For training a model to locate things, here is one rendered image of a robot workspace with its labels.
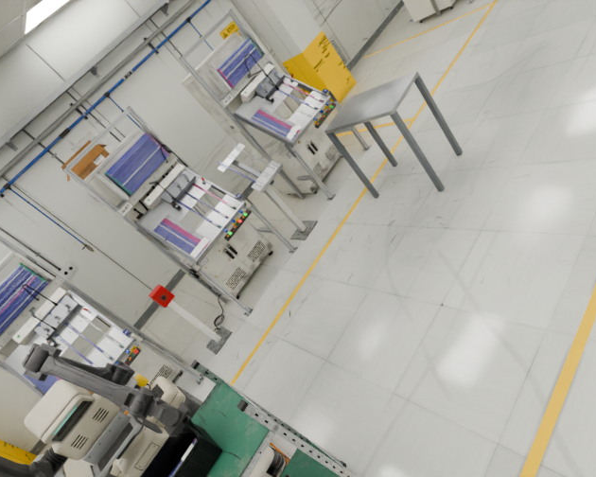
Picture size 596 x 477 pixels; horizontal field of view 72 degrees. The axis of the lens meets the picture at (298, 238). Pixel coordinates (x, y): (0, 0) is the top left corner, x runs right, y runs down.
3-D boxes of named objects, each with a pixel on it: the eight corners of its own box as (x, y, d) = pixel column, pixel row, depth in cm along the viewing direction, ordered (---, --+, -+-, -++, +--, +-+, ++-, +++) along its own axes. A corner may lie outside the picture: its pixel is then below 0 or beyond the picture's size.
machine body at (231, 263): (276, 249, 428) (236, 208, 399) (236, 304, 405) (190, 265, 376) (247, 244, 482) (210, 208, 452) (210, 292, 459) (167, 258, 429)
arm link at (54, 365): (47, 343, 145) (29, 374, 141) (38, 341, 140) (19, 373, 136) (157, 389, 140) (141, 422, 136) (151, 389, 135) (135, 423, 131)
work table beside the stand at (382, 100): (443, 191, 321) (392, 110, 283) (374, 198, 376) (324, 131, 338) (463, 151, 339) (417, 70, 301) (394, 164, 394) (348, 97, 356)
